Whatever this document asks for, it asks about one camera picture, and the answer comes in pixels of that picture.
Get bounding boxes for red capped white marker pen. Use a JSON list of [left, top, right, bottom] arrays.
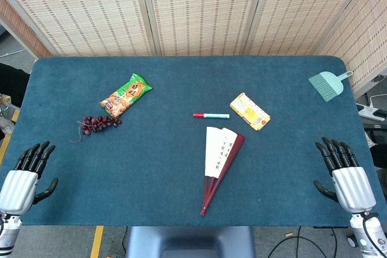
[[193, 112, 230, 119]]

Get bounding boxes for black floor cable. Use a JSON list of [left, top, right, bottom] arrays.
[[267, 226, 338, 258]]

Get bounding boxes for woven bamboo screen panel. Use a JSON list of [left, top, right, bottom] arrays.
[[314, 0, 387, 95], [0, 0, 155, 57], [138, 0, 268, 57], [241, 0, 379, 56]]

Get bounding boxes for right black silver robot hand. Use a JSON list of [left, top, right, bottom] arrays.
[[313, 137, 377, 214]]

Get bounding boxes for dark red grape bunch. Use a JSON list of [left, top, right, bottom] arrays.
[[70, 115, 123, 144]]

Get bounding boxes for black fabric object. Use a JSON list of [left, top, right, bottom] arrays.
[[0, 63, 31, 108]]

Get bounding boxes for red ribbed paper folding fan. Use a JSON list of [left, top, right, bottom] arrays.
[[200, 126, 246, 217]]

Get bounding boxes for yellow flat cardboard box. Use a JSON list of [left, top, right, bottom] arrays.
[[229, 92, 272, 132]]

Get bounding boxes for green orange snack bag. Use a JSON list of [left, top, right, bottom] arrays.
[[99, 73, 153, 120]]

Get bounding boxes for orange woven screen panel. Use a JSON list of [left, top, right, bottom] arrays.
[[0, 0, 52, 58]]

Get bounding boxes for white power strip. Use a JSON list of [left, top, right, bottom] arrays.
[[355, 93, 387, 122]]

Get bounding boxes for black floor equipment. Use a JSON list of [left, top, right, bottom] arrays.
[[362, 121, 387, 169]]

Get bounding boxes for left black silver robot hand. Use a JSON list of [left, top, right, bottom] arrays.
[[0, 140, 59, 216]]

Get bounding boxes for yellow floor tape strip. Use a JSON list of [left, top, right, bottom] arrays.
[[89, 225, 105, 258], [0, 108, 21, 165]]

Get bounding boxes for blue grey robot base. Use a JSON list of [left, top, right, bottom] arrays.
[[125, 225, 257, 258]]

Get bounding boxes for blue felt table cover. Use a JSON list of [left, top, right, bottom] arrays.
[[0, 55, 387, 228]]

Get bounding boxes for teal mini dustpan brush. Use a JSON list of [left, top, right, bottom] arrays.
[[308, 70, 354, 103]]

